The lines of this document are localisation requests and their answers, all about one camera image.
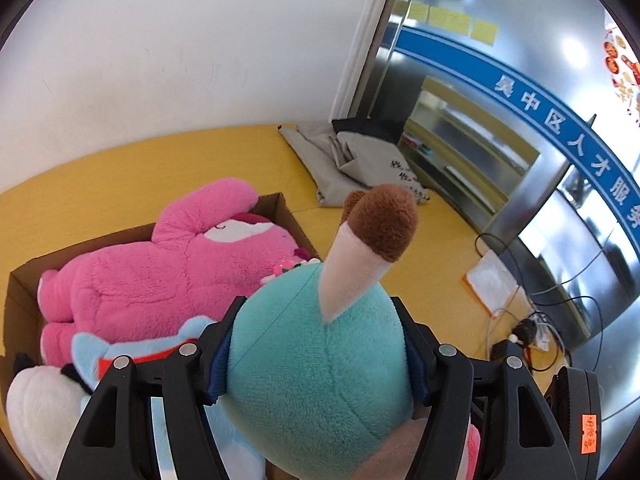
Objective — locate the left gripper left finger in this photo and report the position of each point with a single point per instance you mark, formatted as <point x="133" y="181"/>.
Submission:
<point x="114" y="436"/>

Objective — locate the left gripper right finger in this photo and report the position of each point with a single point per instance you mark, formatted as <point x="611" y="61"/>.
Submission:
<point x="519" y="436"/>

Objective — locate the white panda plush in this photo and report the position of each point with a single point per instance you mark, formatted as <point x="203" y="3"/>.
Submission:
<point x="44" y="404"/>

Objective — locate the blue bear plush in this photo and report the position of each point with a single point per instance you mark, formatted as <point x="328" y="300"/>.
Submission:
<point x="92" y="356"/>

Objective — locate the teal pink plush toy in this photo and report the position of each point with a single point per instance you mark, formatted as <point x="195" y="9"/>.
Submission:
<point x="321" y="378"/>

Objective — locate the pink plush bear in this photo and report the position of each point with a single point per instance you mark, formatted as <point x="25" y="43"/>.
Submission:
<point x="205" y="249"/>

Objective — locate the grey canvas tote bag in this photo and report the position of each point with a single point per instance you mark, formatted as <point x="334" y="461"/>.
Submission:
<point x="344" y="162"/>

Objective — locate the new year window decal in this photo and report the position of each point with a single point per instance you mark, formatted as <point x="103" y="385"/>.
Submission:
<point x="623" y="68"/>

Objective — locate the yellow sticky notes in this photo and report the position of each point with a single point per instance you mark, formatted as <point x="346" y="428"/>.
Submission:
<point x="453" y="21"/>

